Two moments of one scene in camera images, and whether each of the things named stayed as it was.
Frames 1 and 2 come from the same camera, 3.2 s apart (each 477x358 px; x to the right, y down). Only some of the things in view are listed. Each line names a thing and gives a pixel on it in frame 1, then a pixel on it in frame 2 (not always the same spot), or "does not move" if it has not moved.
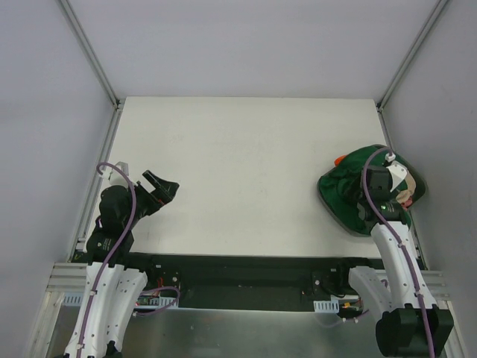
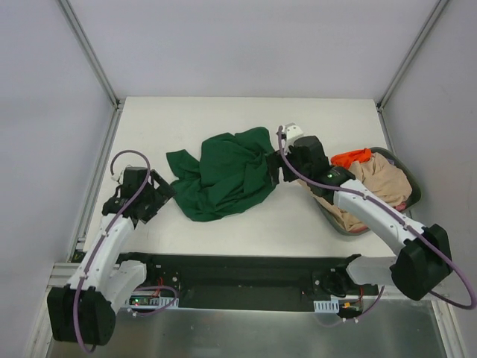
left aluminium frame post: [90, 51] does not move
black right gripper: [378, 183] -> [284, 164]
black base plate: [250, 280] does not move
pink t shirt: [406, 203] -> [399, 206]
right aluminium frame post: [406, 62] does not move
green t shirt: [341, 189] -> [235, 172]
